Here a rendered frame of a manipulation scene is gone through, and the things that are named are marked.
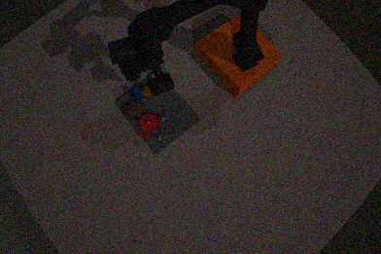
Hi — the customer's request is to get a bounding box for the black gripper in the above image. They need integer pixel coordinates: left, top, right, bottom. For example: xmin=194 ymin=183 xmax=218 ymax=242
xmin=139 ymin=49 xmax=174 ymax=96

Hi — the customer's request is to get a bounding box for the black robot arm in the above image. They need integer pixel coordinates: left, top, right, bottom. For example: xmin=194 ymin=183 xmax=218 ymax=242
xmin=107 ymin=0 xmax=267 ymax=83

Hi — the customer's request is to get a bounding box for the orange gear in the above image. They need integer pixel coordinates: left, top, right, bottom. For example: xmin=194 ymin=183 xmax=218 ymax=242
xmin=142 ymin=84 xmax=155 ymax=99

